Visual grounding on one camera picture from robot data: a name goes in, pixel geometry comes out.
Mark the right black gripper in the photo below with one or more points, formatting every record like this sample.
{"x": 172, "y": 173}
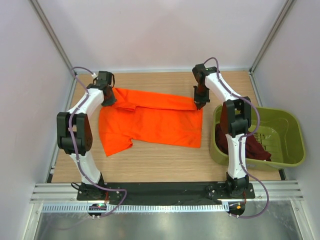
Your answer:
{"x": 200, "y": 98}

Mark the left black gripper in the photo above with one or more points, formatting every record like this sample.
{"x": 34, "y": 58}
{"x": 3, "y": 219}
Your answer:
{"x": 109, "y": 99}

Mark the orange t shirt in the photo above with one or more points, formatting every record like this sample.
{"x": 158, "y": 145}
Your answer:
{"x": 149, "y": 117}

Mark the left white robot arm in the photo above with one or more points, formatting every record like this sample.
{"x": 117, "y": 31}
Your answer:
{"x": 74, "y": 135}

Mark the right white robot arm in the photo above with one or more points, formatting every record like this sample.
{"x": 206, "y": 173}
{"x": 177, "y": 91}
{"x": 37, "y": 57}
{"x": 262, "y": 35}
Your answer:
{"x": 235, "y": 121}

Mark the maroon t shirt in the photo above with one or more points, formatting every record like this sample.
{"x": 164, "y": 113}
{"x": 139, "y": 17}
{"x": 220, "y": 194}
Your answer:
{"x": 253, "y": 149}

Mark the olive green plastic basket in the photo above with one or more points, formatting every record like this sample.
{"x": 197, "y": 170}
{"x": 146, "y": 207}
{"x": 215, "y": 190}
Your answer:
{"x": 279, "y": 133}

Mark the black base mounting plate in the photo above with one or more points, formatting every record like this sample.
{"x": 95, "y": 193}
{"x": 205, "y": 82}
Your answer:
{"x": 161, "y": 193}

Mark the left aluminium corner post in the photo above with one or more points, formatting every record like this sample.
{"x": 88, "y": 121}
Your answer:
{"x": 51, "y": 33}

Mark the aluminium corner post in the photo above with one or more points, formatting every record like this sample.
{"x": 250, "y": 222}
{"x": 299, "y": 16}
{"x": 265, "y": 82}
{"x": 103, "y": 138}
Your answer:
{"x": 51, "y": 33}
{"x": 288, "y": 4}

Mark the aluminium frame rail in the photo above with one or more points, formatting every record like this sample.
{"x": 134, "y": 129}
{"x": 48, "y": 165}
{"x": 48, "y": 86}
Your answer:
{"x": 282, "y": 190}

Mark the right aluminium corner post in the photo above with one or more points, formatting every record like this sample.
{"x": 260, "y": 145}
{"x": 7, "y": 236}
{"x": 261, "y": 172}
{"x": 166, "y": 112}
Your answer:
{"x": 288, "y": 4}

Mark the slotted cable duct rail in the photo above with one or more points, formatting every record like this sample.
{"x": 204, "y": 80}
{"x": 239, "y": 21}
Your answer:
{"x": 101, "y": 208}

